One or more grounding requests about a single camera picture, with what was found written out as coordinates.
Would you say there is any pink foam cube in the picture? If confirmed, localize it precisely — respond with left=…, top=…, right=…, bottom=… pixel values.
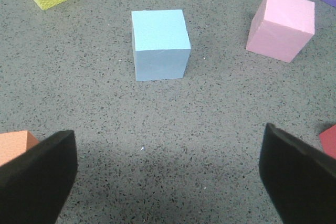
left=246, top=0, right=315, bottom=62

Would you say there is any red textured foam cube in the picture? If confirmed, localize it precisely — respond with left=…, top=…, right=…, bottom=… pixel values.
left=319, top=125, right=336, bottom=158

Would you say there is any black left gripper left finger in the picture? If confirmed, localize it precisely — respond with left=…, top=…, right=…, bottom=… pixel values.
left=1, top=130, right=78, bottom=223

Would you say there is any light blue foam cube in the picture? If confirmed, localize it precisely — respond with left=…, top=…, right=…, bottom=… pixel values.
left=131, top=9, right=191, bottom=81

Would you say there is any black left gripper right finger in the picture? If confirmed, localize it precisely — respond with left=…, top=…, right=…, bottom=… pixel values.
left=259, top=123, right=335, bottom=223

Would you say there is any orange foam cube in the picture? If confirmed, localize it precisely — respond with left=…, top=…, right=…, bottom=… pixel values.
left=0, top=130, right=39, bottom=165

